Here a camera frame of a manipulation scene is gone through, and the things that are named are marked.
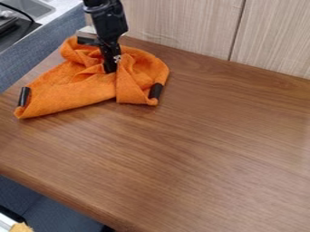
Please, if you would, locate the toy sink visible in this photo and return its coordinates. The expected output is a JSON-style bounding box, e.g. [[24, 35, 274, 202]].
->
[[0, 0, 57, 22]]

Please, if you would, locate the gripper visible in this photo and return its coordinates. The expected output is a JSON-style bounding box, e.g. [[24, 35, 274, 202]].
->
[[88, 8, 130, 74]]

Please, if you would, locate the orange cloth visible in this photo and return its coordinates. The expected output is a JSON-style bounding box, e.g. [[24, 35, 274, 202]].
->
[[13, 35, 171, 120]]

